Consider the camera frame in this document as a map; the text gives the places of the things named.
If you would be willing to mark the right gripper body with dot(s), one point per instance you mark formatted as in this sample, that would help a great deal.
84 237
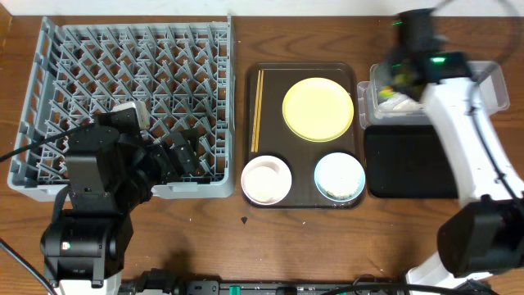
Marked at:
393 65

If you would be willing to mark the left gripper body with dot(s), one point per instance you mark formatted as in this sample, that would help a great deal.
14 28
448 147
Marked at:
164 155

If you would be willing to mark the white napkin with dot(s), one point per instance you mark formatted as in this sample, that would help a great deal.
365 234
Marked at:
394 101

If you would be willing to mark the white bowl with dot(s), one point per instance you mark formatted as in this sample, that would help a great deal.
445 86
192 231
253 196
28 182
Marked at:
266 180

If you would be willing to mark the yellow plate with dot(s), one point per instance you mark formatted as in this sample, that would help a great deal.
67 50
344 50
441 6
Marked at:
318 109

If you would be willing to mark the light blue bowl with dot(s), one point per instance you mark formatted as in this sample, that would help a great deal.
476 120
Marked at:
339 177

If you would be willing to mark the green orange snack wrapper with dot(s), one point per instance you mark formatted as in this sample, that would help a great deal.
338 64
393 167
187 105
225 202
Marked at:
390 80

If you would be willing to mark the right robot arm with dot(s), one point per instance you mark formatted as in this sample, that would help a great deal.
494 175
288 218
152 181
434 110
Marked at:
485 237

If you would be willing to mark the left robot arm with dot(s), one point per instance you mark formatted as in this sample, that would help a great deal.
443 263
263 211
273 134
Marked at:
111 169

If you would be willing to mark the grey dishwasher rack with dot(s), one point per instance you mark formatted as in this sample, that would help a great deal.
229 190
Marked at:
184 72

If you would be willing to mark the black waste tray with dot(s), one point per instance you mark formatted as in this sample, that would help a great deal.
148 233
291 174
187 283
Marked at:
407 162

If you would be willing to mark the clear plastic bin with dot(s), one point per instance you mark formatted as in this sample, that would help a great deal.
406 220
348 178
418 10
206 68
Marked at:
493 91

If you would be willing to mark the dark brown serving tray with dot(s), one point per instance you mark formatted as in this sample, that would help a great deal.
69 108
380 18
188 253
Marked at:
277 140

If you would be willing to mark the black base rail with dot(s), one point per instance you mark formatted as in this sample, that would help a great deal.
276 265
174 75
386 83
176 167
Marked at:
163 282

